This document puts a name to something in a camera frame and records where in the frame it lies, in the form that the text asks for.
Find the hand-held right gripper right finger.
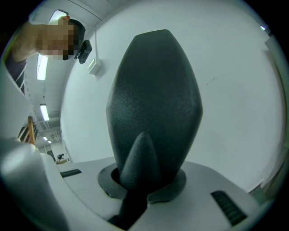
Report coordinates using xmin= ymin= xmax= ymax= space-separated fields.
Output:
xmin=133 ymin=161 xmax=269 ymax=231

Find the person's dark shirt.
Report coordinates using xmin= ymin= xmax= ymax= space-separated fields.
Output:
xmin=5 ymin=55 xmax=27 ymax=96

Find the white wall cable conduit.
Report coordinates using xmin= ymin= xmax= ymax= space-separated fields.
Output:
xmin=94 ymin=29 xmax=99 ymax=59

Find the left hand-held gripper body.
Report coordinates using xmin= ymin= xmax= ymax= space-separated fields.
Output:
xmin=0 ymin=60 xmax=70 ymax=231

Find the person's head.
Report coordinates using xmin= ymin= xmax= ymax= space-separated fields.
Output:
xmin=13 ymin=15 xmax=86 ymax=62

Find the long ceiling light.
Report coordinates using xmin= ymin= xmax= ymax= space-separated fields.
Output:
xmin=37 ymin=54 xmax=49 ymax=81
xmin=39 ymin=103 xmax=50 ymax=122
xmin=47 ymin=9 xmax=69 ymax=23

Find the white wall switch box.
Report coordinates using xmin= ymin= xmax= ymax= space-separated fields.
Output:
xmin=87 ymin=57 xmax=103 ymax=75

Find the black vacuum cleaner nozzle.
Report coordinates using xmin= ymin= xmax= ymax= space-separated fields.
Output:
xmin=105 ymin=28 xmax=204 ymax=199

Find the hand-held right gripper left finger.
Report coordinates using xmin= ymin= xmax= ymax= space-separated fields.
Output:
xmin=45 ymin=155 xmax=127 ymax=231

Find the black head-mounted camera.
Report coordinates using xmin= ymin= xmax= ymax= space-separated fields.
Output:
xmin=77 ymin=39 xmax=93 ymax=65

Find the wooden slatted rack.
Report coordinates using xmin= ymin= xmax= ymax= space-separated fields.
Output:
xmin=17 ymin=115 xmax=37 ymax=145

